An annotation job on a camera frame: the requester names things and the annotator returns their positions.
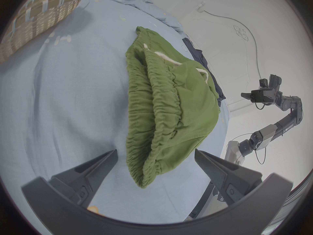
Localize pale blue quilt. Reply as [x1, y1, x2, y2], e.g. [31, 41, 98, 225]
[83, 0, 184, 32]

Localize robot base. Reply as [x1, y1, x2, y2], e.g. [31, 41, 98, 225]
[224, 141, 246, 166]

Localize green shorts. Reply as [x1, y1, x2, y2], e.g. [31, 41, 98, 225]
[125, 26, 221, 188]

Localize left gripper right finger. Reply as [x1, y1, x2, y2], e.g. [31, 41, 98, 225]
[195, 148, 262, 208]

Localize black cable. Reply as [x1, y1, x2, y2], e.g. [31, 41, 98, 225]
[254, 147, 267, 165]

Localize bed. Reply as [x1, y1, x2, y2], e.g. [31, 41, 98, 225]
[0, 0, 263, 223]

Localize dark blue garment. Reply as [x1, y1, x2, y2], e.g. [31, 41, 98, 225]
[182, 37, 226, 107]

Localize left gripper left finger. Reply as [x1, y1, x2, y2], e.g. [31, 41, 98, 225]
[50, 149, 118, 208]

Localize round woven basket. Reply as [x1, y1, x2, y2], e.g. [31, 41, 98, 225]
[0, 0, 87, 63]

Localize grey curtain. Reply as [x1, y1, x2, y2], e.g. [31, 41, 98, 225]
[276, 170, 313, 232]

